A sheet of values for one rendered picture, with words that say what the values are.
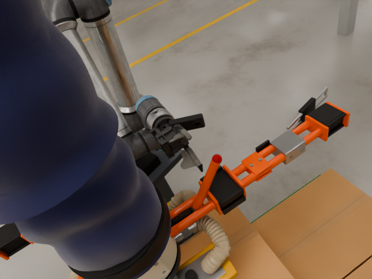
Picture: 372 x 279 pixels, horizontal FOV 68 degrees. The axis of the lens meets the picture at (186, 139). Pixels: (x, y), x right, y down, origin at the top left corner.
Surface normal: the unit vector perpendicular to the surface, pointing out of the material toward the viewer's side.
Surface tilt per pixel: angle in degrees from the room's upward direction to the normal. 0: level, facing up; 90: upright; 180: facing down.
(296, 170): 0
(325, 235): 0
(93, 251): 82
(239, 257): 0
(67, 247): 75
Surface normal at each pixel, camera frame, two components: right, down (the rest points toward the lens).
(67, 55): 0.85, -0.47
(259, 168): -0.27, -0.67
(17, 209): 0.02, 0.37
